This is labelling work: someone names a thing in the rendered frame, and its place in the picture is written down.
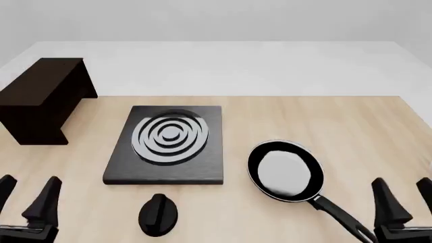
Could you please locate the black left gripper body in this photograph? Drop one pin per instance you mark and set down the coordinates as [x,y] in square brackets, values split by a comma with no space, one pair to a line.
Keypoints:
[23,234]

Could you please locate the dark wooden cabinet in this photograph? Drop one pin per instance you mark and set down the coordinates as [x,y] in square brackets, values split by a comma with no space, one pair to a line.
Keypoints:
[40,101]

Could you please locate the round black stove knob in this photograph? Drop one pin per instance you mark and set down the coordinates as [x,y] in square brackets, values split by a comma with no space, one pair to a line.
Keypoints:
[158,215]

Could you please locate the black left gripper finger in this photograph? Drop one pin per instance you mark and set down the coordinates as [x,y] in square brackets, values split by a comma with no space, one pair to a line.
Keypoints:
[6,186]
[45,202]

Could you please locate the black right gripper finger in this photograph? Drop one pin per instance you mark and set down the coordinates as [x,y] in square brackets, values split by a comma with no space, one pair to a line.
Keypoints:
[389,205]
[426,188]

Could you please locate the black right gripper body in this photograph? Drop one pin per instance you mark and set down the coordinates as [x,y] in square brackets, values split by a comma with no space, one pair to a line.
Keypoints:
[406,234]

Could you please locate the flat black stove plate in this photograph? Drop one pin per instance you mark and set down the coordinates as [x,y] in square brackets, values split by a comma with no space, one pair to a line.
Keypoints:
[168,172]

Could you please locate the black frying pan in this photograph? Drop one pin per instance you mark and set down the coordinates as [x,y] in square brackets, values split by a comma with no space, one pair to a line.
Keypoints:
[287,167]

